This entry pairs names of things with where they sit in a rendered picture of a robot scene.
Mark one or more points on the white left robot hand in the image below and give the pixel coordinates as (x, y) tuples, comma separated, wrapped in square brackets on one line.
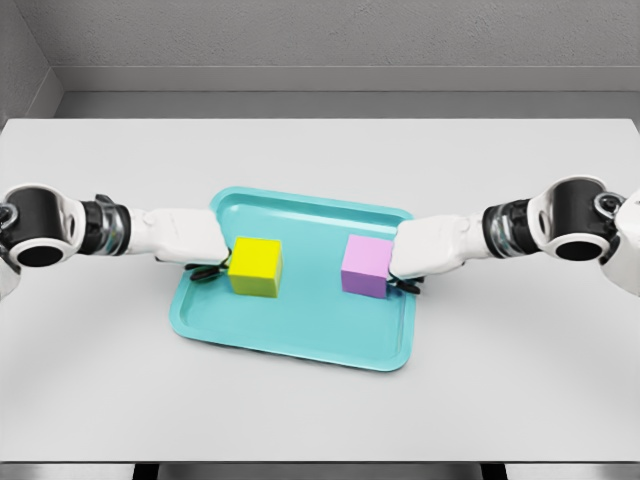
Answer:
[(187, 235)]

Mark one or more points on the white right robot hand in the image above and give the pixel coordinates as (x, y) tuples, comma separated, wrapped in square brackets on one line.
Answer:
[(425, 245)]

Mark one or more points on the pink cube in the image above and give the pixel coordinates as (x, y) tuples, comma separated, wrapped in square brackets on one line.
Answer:
[(366, 267)]

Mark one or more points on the yellow cube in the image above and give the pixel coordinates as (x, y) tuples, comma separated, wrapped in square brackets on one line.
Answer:
[(255, 266)]

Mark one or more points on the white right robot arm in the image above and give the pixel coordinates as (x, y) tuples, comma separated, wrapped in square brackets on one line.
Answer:
[(555, 230)]

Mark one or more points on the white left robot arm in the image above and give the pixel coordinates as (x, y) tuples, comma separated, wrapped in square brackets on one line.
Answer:
[(75, 230)]

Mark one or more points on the teal plastic tray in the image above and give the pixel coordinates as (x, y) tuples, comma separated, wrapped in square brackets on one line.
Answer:
[(300, 320)]

